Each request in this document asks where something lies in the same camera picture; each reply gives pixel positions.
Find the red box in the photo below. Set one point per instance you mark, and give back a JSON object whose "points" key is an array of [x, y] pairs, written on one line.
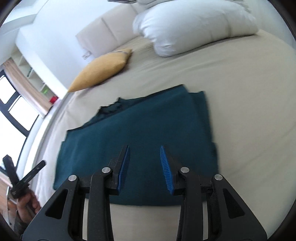
{"points": [[54, 99]]}

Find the green shelf item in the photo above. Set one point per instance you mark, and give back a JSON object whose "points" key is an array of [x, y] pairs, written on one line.
{"points": [[45, 90]]}

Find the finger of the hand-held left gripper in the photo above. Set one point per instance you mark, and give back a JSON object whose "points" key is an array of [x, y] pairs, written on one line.
{"points": [[9, 168], [32, 172]]}

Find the wall socket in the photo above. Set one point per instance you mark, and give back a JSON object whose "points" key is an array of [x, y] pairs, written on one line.
{"points": [[86, 55]]}

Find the beige curtain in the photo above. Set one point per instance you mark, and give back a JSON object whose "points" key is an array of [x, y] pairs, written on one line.
{"points": [[27, 90]]}

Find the black framed window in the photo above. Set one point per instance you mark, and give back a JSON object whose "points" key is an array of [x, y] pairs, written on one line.
{"points": [[13, 111]]}

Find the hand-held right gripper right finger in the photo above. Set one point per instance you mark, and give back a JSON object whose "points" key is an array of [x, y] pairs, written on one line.
{"points": [[166, 171]]}

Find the white window ledge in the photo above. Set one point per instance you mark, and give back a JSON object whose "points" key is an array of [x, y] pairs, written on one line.
{"points": [[37, 136]]}

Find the beige bed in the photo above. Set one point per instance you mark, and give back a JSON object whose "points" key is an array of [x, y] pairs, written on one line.
{"points": [[242, 115]]}

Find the white wall shelf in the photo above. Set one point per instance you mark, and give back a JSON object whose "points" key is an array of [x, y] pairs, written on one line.
{"points": [[34, 74]]}

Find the dark green sweater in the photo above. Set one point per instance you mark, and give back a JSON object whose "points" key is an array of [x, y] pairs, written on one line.
{"points": [[150, 120]]}

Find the yellow pillow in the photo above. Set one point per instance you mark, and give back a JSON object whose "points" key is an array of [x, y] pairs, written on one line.
{"points": [[99, 69]]}

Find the person's left hand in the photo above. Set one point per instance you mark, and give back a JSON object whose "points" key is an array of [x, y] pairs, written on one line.
{"points": [[26, 208]]}

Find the white duvet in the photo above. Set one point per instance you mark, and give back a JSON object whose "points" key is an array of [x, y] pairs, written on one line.
{"points": [[192, 25]]}

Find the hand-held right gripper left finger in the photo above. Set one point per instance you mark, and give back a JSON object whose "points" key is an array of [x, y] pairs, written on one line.
{"points": [[123, 169]]}

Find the beige padded headboard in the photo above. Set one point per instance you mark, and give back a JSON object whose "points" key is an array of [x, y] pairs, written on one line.
{"points": [[104, 30]]}

